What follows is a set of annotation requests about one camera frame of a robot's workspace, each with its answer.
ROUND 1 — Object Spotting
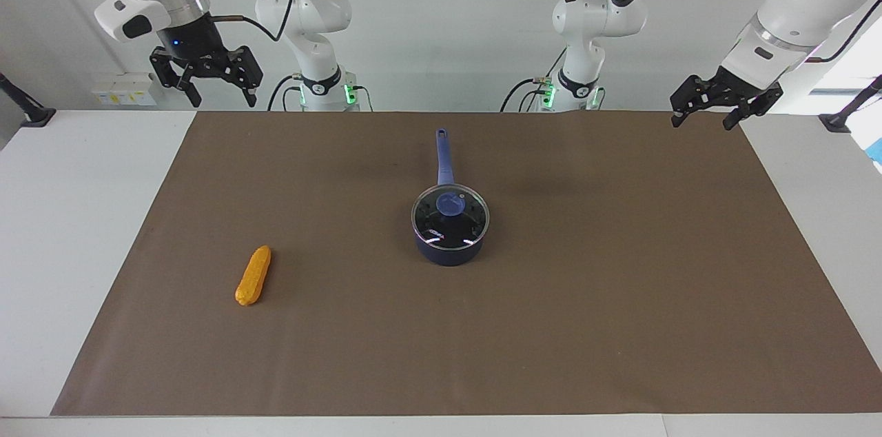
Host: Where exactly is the black clamp stand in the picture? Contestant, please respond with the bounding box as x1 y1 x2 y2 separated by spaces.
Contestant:
0 72 57 128
819 75 882 133

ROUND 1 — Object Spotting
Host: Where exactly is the dark blue saucepan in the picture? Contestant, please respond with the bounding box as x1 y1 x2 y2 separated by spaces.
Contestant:
411 128 491 267

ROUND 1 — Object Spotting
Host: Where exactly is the glass lid with blue knob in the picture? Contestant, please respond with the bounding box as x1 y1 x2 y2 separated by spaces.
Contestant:
411 183 489 249

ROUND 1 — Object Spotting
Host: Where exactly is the yellow toy corn cob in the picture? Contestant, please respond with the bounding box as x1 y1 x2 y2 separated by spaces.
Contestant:
235 245 272 307

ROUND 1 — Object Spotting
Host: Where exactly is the white wall socket box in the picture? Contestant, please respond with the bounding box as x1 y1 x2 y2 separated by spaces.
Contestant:
92 73 158 107

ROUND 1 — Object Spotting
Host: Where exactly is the brown table mat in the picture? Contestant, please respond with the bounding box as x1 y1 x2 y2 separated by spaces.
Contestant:
50 111 882 417

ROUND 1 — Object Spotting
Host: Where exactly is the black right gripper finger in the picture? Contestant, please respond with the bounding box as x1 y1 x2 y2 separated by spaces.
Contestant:
181 68 203 109
234 45 264 109

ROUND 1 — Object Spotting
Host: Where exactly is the black base cable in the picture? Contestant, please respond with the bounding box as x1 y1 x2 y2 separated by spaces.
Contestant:
500 48 567 112
267 75 374 112

